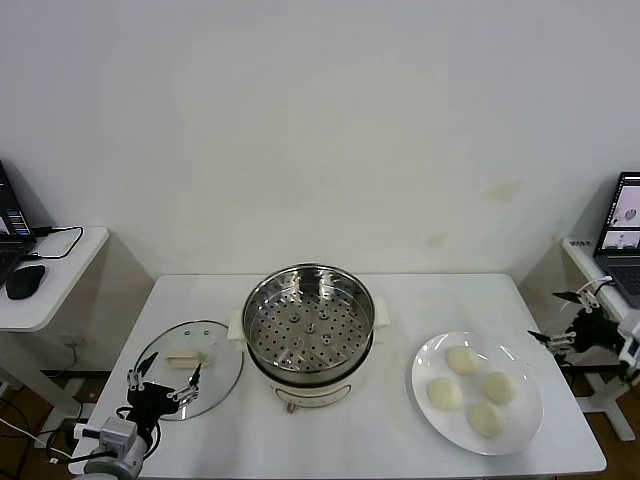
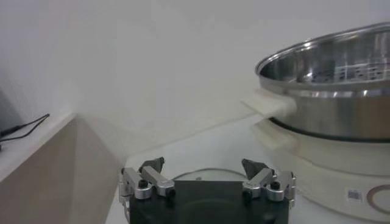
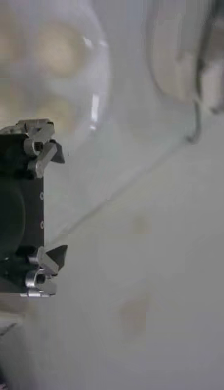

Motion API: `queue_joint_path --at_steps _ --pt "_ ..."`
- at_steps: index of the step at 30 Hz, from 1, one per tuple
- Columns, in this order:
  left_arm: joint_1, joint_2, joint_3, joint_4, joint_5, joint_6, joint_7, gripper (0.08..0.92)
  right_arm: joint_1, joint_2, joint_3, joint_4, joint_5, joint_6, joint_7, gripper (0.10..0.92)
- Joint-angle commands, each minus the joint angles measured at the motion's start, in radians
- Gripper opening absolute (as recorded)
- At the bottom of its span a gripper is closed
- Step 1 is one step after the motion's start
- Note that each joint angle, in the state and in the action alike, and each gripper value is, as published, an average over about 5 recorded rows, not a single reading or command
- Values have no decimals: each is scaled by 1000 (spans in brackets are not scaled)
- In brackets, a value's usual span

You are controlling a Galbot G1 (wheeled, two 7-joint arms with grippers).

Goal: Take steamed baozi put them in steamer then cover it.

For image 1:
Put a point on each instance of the stainless steel steamer basket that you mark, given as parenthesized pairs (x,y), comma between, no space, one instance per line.
(280,320)

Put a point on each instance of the white wall outlet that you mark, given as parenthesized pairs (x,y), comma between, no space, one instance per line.
(72,342)

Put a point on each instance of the wooden cooker knob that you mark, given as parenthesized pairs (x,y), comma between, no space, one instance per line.
(290,408)

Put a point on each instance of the black computer mouse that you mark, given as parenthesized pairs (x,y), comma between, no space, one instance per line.
(25,282)

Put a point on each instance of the white side table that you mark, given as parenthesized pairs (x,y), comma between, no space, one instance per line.
(582,260)
(65,280)

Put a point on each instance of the round glass pot lid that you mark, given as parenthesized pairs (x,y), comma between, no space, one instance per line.
(220,370)

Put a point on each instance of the white steamed baozi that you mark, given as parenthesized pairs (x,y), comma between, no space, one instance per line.
(444,394)
(499,387)
(462,360)
(484,419)

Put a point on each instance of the white round plate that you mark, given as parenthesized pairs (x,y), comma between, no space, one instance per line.
(520,430)

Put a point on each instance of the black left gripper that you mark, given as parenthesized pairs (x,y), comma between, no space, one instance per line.
(150,402)

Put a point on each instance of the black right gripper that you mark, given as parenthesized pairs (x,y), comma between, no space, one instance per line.
(597,334)

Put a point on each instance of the open black laptop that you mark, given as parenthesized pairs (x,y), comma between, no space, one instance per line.
(625,270)
(12,235)

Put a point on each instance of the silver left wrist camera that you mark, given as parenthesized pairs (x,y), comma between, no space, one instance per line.
(117,434)

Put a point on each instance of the cream electric cooker base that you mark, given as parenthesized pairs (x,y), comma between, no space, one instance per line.
(310,395)

